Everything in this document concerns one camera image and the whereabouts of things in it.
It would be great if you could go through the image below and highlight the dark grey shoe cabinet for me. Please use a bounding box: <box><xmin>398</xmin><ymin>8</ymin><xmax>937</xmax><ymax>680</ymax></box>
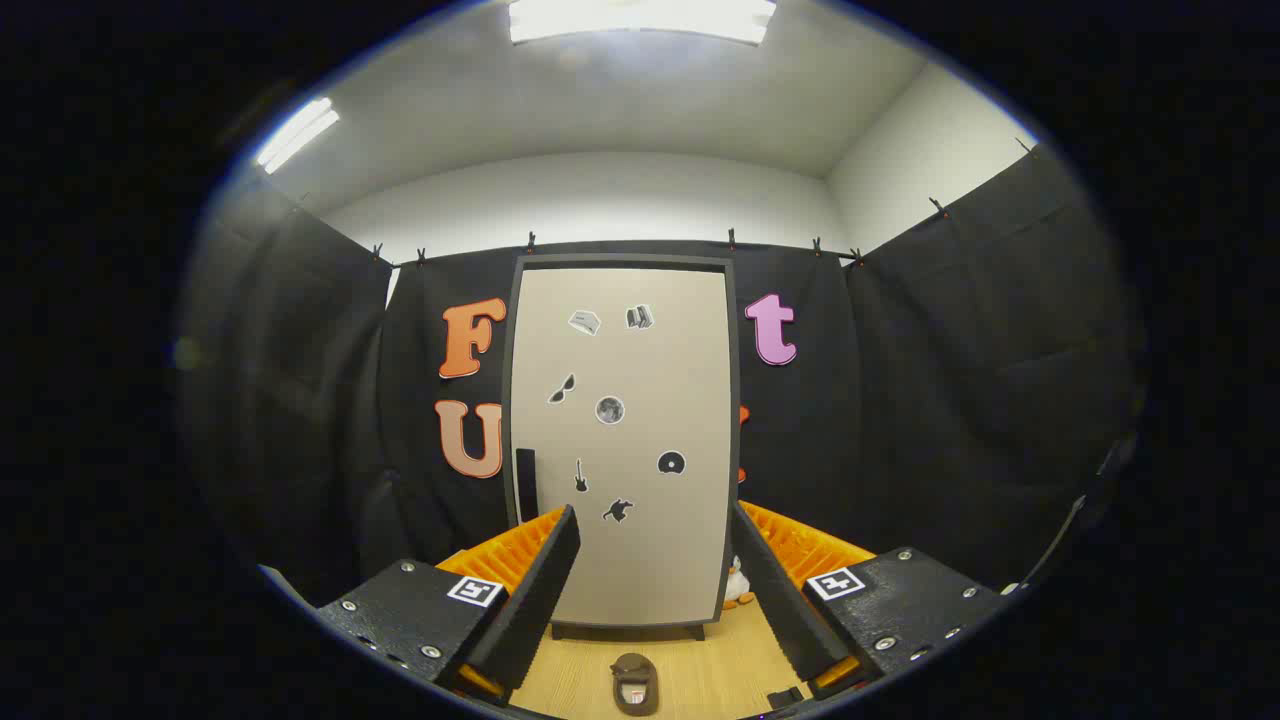
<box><xmin>503</xmin><ymin>255</ymin><xmax>741</xmax><ymax>642</ymax></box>

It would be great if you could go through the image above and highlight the wide ceiling light panel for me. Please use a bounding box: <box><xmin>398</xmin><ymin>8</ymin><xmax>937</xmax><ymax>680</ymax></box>
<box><xmin>508</xmin><ymin>0</ymin><xmax>778</xmax><ymax>46</ymax></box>

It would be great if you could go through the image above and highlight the brown fuzzy shoe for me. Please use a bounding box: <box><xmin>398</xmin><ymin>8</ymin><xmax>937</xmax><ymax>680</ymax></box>
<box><xmin>611</xmin><ymin>653</ymin><xmax>661</xmax><ymax>717</ymax></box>

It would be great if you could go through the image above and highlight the beige shoe cabinet door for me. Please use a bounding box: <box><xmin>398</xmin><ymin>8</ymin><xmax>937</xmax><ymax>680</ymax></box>
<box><xmin>509</xmin><ymin>266</ymin><xmax>732</xmax><ymax>629</ymax></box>

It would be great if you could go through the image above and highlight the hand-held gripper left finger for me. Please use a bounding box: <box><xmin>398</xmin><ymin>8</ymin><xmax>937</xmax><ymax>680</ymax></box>
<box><xmin>318</xmin><ymin>505</ymin><xmax>582</xmax><ymax>706</ymax></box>

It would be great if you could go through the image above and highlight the black backdrop cloth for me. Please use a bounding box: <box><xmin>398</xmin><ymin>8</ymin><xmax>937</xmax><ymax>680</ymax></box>
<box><xmin>180</xmin><ymin>140</ymin><xmax>1146</xmax><ymax>611</ymax></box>

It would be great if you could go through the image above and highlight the narrow ceiling light strip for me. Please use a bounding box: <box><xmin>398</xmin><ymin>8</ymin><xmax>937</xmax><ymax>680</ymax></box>
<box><xmin>255</xmin><ymin>97</ymin><xmax>341</xmax><ymax>176</ymax></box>

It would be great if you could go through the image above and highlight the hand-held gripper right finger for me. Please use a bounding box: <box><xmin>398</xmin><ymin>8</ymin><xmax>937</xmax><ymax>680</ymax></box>
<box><xmin>731</xmin><ymin>500</ymin><xmax>1006</xmax><ymax>701</ymax></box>

